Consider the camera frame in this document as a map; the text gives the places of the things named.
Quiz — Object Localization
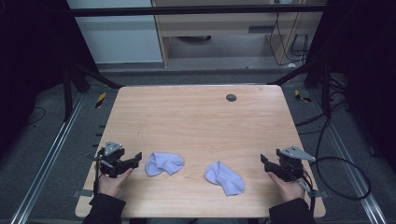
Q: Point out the person's left hand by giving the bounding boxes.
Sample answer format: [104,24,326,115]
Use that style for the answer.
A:
[96,167,134,199]

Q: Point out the black horizontal frame bar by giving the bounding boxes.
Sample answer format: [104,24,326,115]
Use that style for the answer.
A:
[68,4,327,18]

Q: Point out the person's right hand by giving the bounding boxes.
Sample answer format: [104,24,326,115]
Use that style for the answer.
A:
[267,171,307,203]

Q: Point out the black metal stand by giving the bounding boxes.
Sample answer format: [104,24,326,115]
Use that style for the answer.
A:
[61,60,125,123]
[266,57,333,119]

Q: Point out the light wooden desk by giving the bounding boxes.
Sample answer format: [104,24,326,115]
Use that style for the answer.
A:
[150,0,328,69]

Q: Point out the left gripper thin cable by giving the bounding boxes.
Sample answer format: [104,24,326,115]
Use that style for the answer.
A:
[92,149,104,196]

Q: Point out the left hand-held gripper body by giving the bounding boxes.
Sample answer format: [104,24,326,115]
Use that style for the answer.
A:
[96,140,126,179]

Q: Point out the black looped cable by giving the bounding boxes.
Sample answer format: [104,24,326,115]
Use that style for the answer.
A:
[294,92,372,202]

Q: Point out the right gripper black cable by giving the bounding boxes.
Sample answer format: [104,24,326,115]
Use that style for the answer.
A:
[297,169,318,217]

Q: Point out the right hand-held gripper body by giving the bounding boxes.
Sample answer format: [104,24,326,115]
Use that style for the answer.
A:
[276,145,317,183]

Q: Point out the aluminium floor rail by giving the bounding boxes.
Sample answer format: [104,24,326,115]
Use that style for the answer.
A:
[306,88,389,224]
[9,92,86,224]

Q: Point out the lavender sock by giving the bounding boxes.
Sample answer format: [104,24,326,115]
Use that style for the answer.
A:
[145,151,185,177]
[204,161,246,197]

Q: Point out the white cabinet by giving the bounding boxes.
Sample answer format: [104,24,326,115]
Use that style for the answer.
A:
[65,0,164,64]

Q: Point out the black hanging cables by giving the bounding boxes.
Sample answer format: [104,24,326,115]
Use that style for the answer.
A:
[268,0,312,67]

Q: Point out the grey tape strip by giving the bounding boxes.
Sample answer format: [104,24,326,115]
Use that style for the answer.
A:
[308,189,330,200]
[72,189,95,199]

